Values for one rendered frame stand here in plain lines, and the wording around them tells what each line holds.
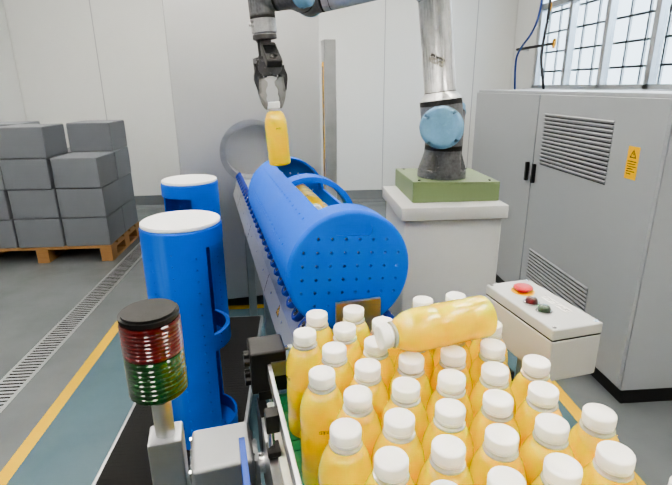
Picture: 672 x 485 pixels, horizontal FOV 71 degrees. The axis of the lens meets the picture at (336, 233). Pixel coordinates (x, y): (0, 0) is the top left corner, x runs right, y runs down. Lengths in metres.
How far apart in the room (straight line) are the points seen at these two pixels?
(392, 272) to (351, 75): 5.27
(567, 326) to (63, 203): 4.32
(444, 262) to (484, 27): 5.39
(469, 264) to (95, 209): 3.70
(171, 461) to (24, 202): 4.35
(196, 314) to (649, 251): 1.91
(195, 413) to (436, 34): 1.53
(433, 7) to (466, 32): 5.23
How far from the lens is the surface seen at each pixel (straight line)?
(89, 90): 6.70
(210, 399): 1.95
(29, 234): 4.95
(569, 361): 0.93
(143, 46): 6.49
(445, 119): 1.33
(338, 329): 0.82
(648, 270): 2.51
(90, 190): 4.63
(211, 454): 0.96
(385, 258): 1.07
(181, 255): 1.68
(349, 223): 1.02
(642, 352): 2.70
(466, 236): 1.47
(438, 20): 1.37
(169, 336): 0.54
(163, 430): 0.62
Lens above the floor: 1.49
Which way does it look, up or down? 17 degrees down
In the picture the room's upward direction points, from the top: 1 degrees counter-clockwise
